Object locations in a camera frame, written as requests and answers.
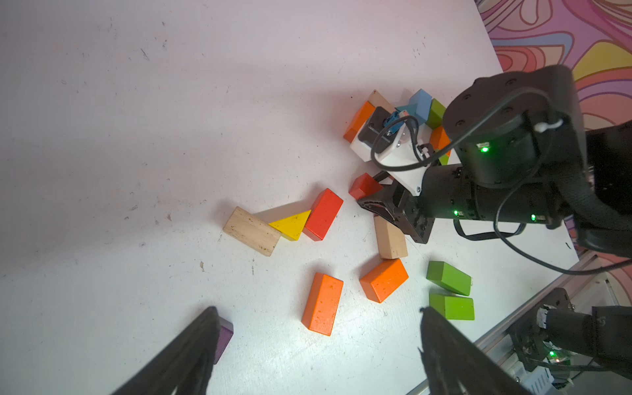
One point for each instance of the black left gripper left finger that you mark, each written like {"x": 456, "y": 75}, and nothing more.
{"x": 185, "y": 365}

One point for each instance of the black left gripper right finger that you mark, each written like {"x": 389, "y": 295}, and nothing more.
{"x": 454, "y": 365}

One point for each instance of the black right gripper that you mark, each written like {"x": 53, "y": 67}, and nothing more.
{"x": 396, "y": 205}

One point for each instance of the natural wood block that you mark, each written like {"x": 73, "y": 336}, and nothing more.
{"x": 377, "y": 100}
{"x": 391, "y": 241}
{"x": 253, "y": 232}

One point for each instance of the red block pair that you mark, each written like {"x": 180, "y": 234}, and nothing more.
{"x": 323, "y": 213}
{"x": 364, "y": 186}

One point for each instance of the orange block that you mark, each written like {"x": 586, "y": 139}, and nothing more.
{"x": 439, "y": 139}
{"x": 322, "y": 304}
{"x": 361, "y": 116}
{"x": 384, "y": 280}

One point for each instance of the green block top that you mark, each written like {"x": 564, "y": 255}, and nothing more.
{"x": 436, "y": 114}

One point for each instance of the light blue long block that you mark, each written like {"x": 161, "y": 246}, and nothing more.
{"x": 420, "y": 105}

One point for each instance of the green block row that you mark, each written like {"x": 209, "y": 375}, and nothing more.
{"x": 453, "y": 307}
{"x": 449, "y": 278}
{"x": 444, "y": 160}

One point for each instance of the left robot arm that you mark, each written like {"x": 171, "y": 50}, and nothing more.
{"x": 604, "y": 335}

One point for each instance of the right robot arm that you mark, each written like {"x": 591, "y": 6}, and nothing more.
{"x": 511, "y": 148}

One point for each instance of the purple cube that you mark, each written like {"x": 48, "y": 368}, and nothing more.
{"x": 225, "y": 335}

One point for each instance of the teal triangle block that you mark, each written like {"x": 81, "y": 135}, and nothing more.
{"x": 409, "y": 109}

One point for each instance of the yellow triangle block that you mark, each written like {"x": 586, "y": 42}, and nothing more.
{"x": 292, "y": 227}

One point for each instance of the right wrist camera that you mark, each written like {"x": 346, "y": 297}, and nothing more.
{"x": 393, "y": 149}

